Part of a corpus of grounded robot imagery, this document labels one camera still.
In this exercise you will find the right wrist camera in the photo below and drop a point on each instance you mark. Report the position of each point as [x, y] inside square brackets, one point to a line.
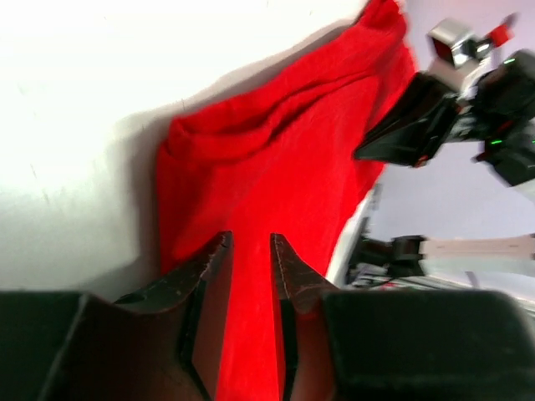
[461, 56]

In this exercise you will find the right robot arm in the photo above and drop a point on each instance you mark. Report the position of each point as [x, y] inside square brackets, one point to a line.
[513, 164]

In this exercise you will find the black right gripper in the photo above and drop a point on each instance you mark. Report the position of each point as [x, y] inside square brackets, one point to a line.
[501, 112]

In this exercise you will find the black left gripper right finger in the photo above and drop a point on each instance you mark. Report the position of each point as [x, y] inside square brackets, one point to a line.
[398, 344]

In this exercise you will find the red trousers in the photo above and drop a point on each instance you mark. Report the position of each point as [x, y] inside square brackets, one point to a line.
[279, 159]

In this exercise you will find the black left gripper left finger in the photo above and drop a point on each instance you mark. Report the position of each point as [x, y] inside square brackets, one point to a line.
[160, 342]

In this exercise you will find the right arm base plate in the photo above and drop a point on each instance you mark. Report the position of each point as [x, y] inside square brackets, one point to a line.
[399, 258]

